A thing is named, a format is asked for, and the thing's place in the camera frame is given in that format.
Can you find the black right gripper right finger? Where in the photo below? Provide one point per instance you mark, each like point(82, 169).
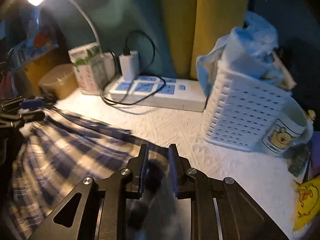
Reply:
point(220, 209)

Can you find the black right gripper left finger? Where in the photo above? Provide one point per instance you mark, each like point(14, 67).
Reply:
point(96, 209)

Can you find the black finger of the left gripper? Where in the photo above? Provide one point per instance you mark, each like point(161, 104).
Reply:
point(21, 103)

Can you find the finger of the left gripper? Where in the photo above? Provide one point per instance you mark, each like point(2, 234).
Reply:
point(19, 120)

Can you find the plaid checkered pants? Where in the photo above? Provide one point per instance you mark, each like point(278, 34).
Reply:
point(43, 161)

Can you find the tablet with red screen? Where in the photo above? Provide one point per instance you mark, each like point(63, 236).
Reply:
point(6, 90)

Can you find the cardboard box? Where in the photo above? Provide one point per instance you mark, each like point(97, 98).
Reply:
point(33, 71)

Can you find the brown lidded box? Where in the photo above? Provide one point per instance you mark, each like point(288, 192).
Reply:
point(60, 80)

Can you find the white textured tablecloth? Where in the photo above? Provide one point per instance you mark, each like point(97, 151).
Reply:
point(265, 178)

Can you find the snack bag with pumpkin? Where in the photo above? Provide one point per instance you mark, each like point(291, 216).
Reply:
point(41, 39)

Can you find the green white carton box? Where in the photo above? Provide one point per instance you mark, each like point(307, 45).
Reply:
point(88, 67)

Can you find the yellow duck plastic bag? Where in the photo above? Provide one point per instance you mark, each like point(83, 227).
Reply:
point(308, 204)

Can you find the purple case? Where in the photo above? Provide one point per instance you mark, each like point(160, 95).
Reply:
point(315, 155)

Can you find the white perforated plastic basket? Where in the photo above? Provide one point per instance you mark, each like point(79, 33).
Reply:
point(240, 109)

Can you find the white bear mug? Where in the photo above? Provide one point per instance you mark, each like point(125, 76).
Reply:
point(291, 128)

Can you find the white power strip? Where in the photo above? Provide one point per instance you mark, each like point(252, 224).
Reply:
point(177, 94)

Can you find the small figurine behind mug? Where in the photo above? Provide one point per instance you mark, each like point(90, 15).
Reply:
point(311, 115)

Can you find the grey blue curtain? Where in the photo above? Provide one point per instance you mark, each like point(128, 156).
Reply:
point(115, 20)

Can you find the yellow curtain left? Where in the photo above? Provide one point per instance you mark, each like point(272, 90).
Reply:
point(192, 28)

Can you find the white charger with black cable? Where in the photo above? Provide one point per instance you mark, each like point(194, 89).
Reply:
point(130, 69)

